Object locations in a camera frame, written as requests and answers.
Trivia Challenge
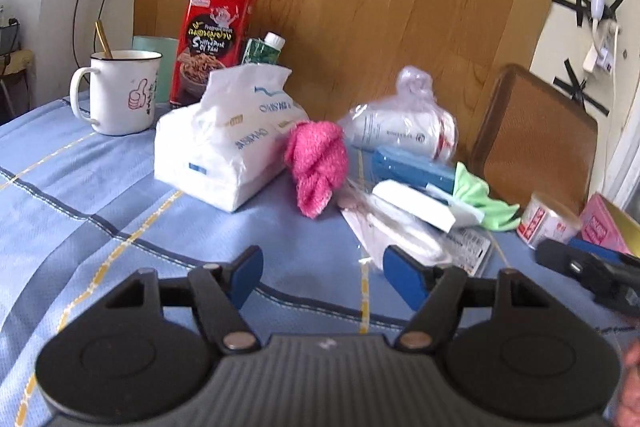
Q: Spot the thin wooden stick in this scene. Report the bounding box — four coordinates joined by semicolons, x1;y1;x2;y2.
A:
487;232;514;271

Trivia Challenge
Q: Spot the pink fluffy cloth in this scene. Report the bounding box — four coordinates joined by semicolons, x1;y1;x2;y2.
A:
284;119;349;220

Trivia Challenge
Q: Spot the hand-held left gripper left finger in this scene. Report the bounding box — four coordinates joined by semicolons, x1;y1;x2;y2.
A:
102;245;264;354

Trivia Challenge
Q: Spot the yellow seat chair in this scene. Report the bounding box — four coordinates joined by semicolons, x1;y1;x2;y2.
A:
0;49;35;120

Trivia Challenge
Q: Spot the pale teal cup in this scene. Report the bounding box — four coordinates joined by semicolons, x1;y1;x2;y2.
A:
132;35;180;106

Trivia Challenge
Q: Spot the person's right hand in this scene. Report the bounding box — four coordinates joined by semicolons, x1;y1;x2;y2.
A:
621;340;640;426

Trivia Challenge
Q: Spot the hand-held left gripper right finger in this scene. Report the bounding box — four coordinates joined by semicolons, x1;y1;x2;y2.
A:
382;245;551;353

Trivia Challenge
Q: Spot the blue packet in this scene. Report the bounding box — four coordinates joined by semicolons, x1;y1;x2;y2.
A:
371;145;458;195

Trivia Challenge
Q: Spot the green carton with white cap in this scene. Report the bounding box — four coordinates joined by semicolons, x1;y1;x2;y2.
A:
241;31;286;68

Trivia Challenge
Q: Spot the clear packet with barcode label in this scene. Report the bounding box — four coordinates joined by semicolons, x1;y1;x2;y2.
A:
339;187;493;278

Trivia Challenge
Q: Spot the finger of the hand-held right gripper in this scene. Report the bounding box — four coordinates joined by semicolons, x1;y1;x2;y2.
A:
569;238;640;269
536;239;622;296

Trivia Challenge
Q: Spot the dark container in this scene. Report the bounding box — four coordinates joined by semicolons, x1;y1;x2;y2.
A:
0;18;22;54

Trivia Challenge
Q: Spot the red snack tin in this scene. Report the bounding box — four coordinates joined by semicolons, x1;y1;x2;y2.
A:
169;0;260;110

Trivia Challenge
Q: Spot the pink tin box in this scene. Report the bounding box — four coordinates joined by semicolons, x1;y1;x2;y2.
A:
580;193;640;256

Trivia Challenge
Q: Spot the white flat packet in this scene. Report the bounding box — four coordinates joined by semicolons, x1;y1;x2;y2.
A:
372;179;483;233

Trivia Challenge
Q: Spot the plastic bag with white roll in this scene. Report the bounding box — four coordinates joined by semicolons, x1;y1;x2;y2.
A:
337;65;459;164

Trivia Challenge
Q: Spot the brown woven board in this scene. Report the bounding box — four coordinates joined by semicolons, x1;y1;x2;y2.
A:
470;63;599;216

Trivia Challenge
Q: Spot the white tissue pack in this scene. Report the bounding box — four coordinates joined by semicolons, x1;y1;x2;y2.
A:
153;64;311;212

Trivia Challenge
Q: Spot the green cloth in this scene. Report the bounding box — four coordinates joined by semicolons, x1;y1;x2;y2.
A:
450;162;522;233

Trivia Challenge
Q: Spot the white enamel mug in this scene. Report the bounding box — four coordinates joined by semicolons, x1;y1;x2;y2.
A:
69;50;164;136

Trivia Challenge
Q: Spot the white power strip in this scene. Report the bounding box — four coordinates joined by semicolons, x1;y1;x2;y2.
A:
582;23;621;73

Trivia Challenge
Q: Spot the white and red can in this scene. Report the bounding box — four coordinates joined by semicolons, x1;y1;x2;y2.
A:
517;191;582;250

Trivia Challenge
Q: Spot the black tape cross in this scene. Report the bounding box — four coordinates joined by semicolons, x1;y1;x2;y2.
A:
552;0;626;28
552;59;611;118

